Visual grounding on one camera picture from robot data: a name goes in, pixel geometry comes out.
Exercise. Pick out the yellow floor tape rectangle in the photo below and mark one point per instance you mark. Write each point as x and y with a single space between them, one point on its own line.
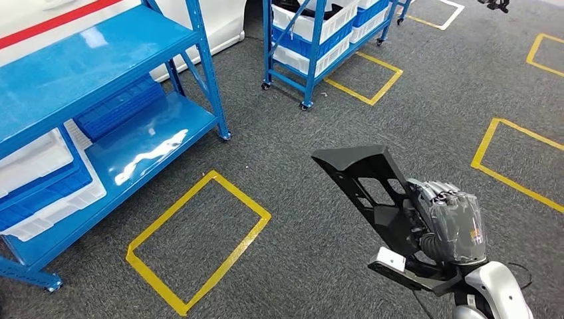
171 214

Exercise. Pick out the black stand foot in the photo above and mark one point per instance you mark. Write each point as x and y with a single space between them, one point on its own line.
495 5

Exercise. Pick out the white car with red stripe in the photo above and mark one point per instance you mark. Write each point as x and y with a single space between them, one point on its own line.
220 26

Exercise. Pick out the black plastic parts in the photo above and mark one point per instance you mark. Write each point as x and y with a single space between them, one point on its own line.
335 9

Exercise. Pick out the black plastic frame part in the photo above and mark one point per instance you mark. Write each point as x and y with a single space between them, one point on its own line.
348 160

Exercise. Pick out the blue metal shelf rack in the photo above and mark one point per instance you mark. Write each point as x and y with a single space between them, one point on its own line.
88 57

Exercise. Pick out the blue wheeled cart rack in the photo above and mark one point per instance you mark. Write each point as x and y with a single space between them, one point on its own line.
313 66

